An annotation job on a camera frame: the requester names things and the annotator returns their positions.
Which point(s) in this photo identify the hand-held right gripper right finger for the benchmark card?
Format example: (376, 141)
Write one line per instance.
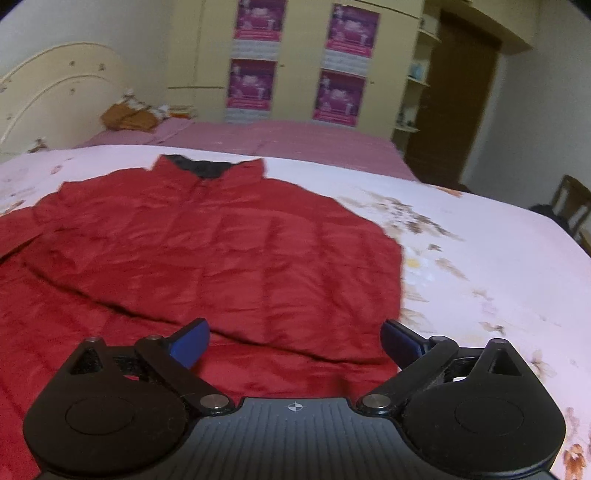
(400, 341)

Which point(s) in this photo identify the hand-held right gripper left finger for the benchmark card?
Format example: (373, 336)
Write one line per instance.
(189, 344)

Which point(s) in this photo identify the red padded jacket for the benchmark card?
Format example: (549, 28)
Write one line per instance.
(207, 240)

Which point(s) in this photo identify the orange clothes pile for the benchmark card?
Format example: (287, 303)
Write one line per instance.
(131, 117)

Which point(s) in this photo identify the dark cloth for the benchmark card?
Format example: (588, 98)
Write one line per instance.
(545, 211)

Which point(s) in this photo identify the wooden chair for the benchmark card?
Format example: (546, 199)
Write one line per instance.
(575, 203)

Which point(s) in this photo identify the pink bedsheet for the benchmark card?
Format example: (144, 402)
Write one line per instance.
(295, 136)

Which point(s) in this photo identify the yellow open shelf unit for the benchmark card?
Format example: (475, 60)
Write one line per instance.
(415, 110)

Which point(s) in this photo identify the brown wooden door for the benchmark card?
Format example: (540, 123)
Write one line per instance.
(455, 106)

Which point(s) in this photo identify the pale blue container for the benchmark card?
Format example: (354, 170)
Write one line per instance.
(419, 70)

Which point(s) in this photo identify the yellow wardrobe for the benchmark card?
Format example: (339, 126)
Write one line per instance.
(300, 69)

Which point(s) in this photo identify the cream headboard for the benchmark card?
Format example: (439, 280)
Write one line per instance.
(51, 87)

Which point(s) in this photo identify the magenta wall poster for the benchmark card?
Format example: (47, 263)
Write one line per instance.
(353, 30)
(251, 87)
(259, 23)
(339, 97)

